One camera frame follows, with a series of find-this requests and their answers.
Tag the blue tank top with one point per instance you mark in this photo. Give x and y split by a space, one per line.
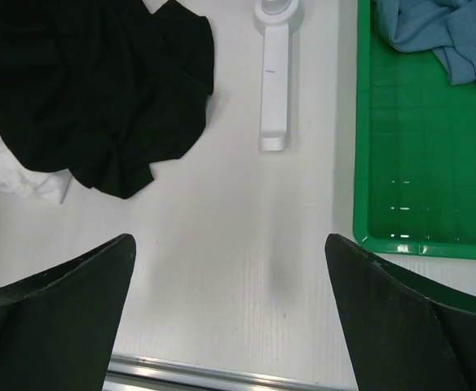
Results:
447 28

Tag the aluminium rail base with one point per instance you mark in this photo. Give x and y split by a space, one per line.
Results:
140 373

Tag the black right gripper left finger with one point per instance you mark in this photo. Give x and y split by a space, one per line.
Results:
58 327

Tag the white garment rack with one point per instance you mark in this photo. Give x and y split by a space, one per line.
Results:
276 21

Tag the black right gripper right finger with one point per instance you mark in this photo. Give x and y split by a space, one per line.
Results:
402 330

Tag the black tank top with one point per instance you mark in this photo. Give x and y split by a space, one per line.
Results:
103 89

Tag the green plastic tray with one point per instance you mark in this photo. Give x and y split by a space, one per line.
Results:
415 152

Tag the white printed tank top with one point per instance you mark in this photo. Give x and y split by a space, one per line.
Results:
16 179

